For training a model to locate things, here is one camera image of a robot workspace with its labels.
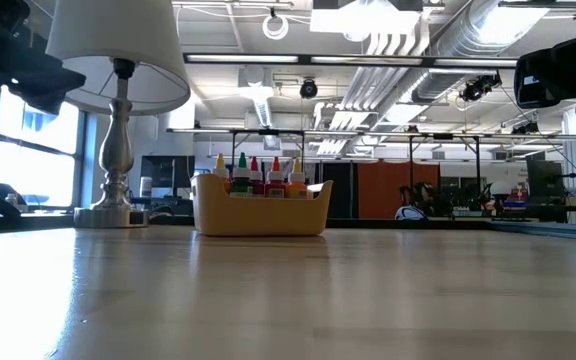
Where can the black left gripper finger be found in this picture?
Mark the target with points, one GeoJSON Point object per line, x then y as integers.
{"type": "Point", "coordinates": [48, 87]}

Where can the large yellow coloring bottle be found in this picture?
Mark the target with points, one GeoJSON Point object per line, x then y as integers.
{"type": "Point", "coordinates": [220, 170]}

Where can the large green coloring bottle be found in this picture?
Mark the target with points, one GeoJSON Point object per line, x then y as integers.
{"type": "Point", "coordinates": [241, 180]}

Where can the large dark red coloring bottle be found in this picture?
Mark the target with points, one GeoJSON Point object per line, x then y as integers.
{"type": "Point", "coordinates": [256, 177]}

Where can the yellow plastic bin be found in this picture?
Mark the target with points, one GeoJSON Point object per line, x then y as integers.
{"type": "Point", "coordinates": [258, 215]}

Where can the large orange coloring bottle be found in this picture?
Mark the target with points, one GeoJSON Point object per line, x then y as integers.
{"type": "Point", "coordinates": [297, 185]}

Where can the white shade silver table lamp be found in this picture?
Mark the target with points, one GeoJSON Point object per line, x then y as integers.
{"type": "Point", "coordinates": [118, 30]}

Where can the black beam with light strips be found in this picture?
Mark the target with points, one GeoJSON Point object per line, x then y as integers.
{"type": "Point", "coordinates": [468, 59]}

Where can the black monitor on stand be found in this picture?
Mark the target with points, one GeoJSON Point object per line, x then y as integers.
{"type": "Point", "coordinates": [545, 182]}

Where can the white round dome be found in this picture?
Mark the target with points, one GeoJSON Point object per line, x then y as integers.
{"type": "Point", "coordinates": [500, 189]}

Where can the white cup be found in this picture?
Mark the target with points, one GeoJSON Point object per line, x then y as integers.
{"type": "Point", "coordinates": [145, 186]}

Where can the black computer monitor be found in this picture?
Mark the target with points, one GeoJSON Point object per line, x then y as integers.
{"type": "Point", "coordinates": [168, 175]}

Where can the white blue ball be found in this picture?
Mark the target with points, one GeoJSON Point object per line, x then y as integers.
{"type": "Point", "coordinates": [410, 214]}

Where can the orange partition panel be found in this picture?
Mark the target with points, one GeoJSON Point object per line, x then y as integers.
{"type": "Point", "coordinates": [383, 190]}

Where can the black partition panel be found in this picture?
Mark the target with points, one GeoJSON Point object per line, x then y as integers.
{"type": "Point", "coordinates": [344, 190]}

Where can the black ceiling camera rig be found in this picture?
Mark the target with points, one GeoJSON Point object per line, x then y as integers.
{"type": "Point", "coordinates": [478, 87]}

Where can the silver spiral ceiling duct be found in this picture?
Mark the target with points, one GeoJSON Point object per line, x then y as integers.
{"type": "Point", "coordinates": [468, 35]}

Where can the black hanging camera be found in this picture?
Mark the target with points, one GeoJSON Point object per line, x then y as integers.
{"type": "Point", "coordinates": [308, 89]}

